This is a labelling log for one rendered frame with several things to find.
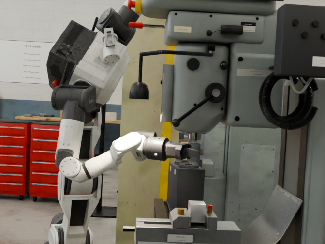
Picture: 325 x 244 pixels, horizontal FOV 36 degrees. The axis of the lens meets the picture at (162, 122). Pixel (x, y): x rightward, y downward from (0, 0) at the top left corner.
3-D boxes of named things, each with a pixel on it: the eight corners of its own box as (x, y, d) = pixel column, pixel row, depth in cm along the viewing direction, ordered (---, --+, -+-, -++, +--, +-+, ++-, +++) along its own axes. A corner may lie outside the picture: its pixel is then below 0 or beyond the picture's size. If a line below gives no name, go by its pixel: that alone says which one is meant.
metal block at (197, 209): (189, 221, 167) (190, 204, 166) (187, 217, 173) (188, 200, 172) (205, 222, 167) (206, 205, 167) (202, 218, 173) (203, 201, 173)
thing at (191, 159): (199, 161, 184) (200, 146, 183) (187, 161, 184) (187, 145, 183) (199, 160, 188) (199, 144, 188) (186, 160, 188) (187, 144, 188)
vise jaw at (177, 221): (172, 227, 163) (172, 215, 163) (169, 218, 175) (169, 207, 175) (190, 228, 163) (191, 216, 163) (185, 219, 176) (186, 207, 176)
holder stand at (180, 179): (175, 212, 216) (178, 165, 215) (166, 201, 238) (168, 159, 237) (202, 212, 218) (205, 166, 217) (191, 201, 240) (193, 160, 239)
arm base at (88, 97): (53, 118, 201) (48, 94, 195) (65, 101, 211) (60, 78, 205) (88, 121, 198) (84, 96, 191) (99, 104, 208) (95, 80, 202)
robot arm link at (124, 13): (115, 0, 225) (98, 25, 224) (123, 1, 217) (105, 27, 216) (134, 16, 231) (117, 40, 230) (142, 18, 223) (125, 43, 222)
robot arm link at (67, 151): (47, 175, 186) (57, 116, 191) (56, 179, 199) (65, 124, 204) (78, 178, 185) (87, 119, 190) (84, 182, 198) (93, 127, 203)
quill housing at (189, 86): (172, 132, 175) (177, 39, 173) (168, 128, 195) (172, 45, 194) (226, 134, 176) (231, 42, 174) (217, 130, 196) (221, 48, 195)
